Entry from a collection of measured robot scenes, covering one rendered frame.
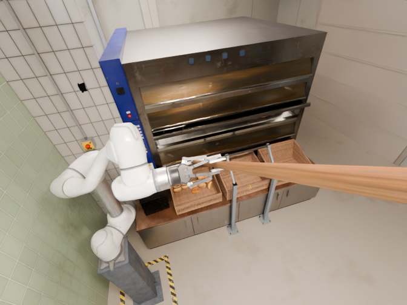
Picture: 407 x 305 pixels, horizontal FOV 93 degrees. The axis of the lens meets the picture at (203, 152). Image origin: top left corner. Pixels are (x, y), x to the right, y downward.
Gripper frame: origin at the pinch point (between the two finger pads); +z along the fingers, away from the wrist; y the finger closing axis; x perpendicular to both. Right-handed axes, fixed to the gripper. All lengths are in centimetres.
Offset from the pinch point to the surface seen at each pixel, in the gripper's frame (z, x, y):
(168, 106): -9, -112, -58
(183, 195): -13, -163, 40
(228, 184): 45, -160, 41
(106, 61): -48, -79, -92
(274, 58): 101, -93, -80
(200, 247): -9, -170, 112
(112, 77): -48, -87, -83
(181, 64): 9, -88, -85
